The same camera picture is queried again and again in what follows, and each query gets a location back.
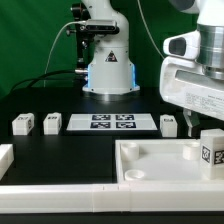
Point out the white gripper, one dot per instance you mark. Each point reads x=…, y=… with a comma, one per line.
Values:
x=183, y=82

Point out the white square tabletop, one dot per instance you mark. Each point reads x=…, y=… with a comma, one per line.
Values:
x=164, y=160

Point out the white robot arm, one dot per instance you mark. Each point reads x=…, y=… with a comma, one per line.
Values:
x=111, y=73

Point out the white marker sheet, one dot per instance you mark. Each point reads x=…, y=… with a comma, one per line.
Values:
x=111, y=122

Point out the white front rail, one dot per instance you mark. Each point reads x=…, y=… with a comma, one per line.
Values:
x=126, y=197

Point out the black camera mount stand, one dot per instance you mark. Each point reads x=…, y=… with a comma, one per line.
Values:
x=83, y=41

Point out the black depth camera bar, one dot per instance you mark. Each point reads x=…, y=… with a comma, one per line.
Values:
x=101, y=26

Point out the left white rail piece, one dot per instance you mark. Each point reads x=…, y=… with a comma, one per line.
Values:
x=6, y=158

